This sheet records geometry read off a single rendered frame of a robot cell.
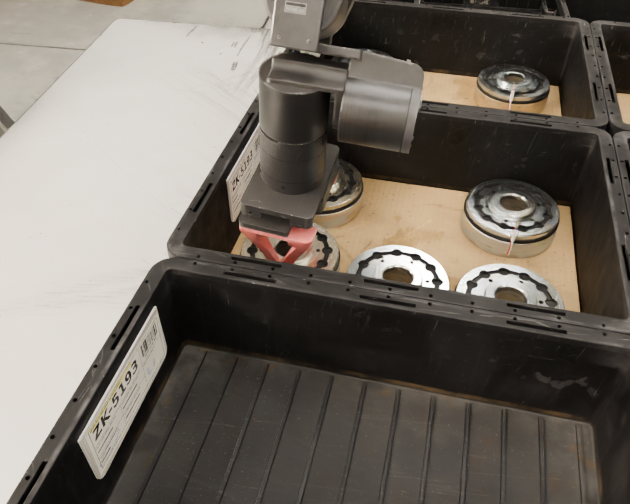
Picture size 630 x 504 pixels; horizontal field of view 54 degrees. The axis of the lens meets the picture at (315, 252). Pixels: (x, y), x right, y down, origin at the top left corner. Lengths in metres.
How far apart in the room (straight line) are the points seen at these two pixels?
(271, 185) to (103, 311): 0.37
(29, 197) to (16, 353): 0.31
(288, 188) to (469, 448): 0.26
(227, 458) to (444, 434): 0.18
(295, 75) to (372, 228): 0.27
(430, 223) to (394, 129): 0.27
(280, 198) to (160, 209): 0.45
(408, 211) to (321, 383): 0.26
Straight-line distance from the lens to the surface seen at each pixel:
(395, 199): 0.76
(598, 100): 0.82
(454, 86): 1.01
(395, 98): 0.48
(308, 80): 0.48
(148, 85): 1.30
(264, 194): 0.54
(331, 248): 0.64
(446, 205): 0.76
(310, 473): 0.53
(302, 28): 0.47
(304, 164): 0.52
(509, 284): 0.62
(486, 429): 0.56
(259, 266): 0.52
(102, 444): 0.50
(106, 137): 1.16
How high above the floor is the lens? 1.30
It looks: 43 degrees down
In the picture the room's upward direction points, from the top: straight up
